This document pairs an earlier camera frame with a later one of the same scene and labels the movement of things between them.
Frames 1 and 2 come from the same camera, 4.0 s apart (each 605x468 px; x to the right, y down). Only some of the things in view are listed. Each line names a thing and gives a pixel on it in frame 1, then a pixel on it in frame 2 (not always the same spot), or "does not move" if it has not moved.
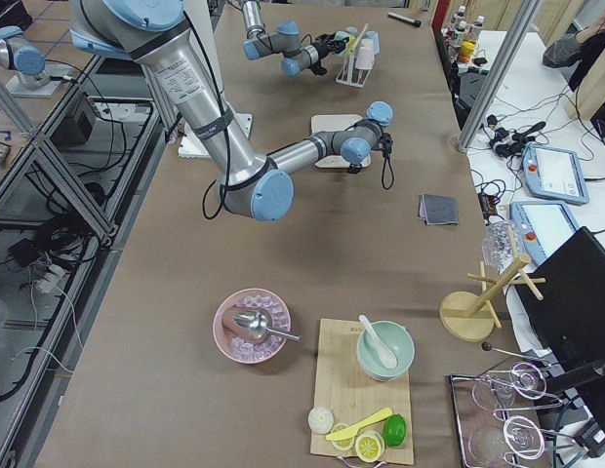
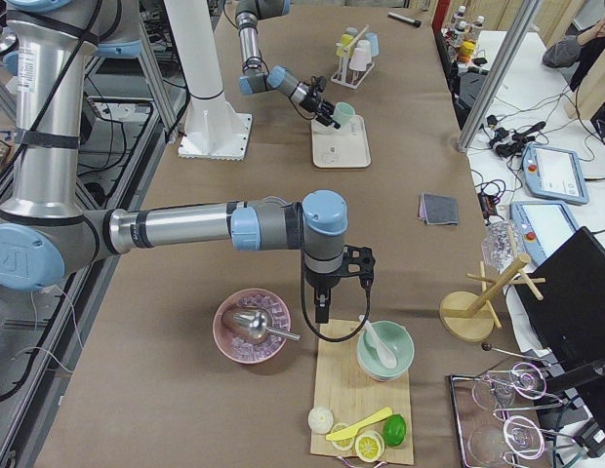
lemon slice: [370, 446] does not move
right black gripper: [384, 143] -> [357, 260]
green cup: [340, 35] -> [343, 113]
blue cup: [376, 37] does not move
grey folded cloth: [438, 210] does not move
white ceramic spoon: [386, 354] does not move
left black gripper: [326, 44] -> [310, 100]
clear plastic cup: [502, 244] does not move
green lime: [394, 430] does not move
